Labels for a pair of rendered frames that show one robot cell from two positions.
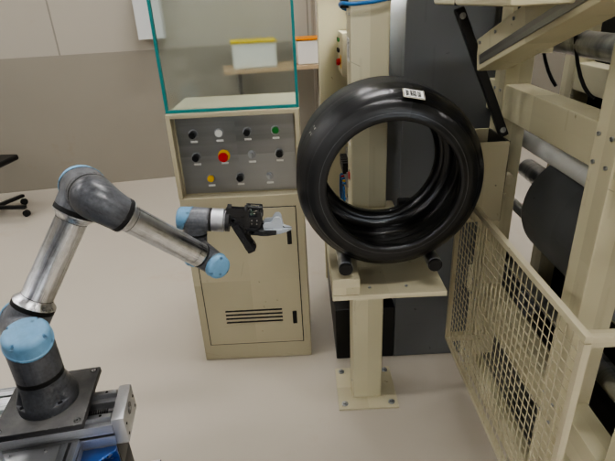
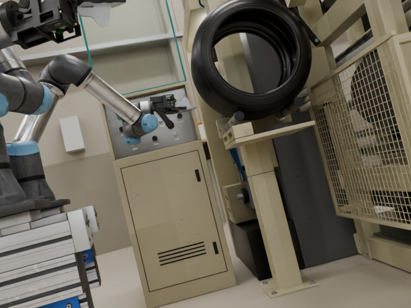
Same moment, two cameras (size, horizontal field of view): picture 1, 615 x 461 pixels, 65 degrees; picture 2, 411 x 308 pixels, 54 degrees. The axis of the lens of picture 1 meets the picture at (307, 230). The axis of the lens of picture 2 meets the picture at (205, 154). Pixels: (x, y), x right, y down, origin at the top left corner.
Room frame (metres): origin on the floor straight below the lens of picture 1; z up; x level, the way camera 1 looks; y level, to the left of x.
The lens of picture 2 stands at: (-0.44, 0.24, 0.68)
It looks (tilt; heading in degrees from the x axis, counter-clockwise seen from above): 3 degrees up; 355
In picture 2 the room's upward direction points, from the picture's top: 14 degrees counter-clockwise
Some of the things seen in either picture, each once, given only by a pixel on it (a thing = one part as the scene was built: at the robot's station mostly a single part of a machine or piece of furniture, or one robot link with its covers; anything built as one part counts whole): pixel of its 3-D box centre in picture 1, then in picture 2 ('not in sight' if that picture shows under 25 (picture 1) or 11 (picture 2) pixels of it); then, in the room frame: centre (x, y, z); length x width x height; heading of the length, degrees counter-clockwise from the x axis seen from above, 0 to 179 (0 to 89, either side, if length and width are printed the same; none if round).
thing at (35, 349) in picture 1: (31, 348); (22, 160); (1.02, 0.73, 0.88); 0.13 x 0.12 x 0.14; 34
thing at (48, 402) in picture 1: (44, 385); (30, 192); (1.02, 0.72, 0.77); 0.15 x 0.15 x 0.10
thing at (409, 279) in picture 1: (381, 267); (266, 135); (1.50, -0.25, 0.80); 0.37 x 0.36 x 0.02; 90
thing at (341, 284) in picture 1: (341, 260); (236, 134); (1.50, -0.11, 0.83); 0.36 x 0.09 x 0.06; 0
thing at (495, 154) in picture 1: (475, 174); (311, 80); (1.72, -0.63, 1.05); 0.20 x 0.15 x 0.30; 0
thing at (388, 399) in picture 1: (365, 386); (288, 283); (1.75, -0.23, 0.01); 0.27 x 0.27 x 0.02; 0
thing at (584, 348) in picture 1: (492, 337); (358, 145); (1.27, -0.58, 0.65); 0.90 x 0.02 x 0.70; 0
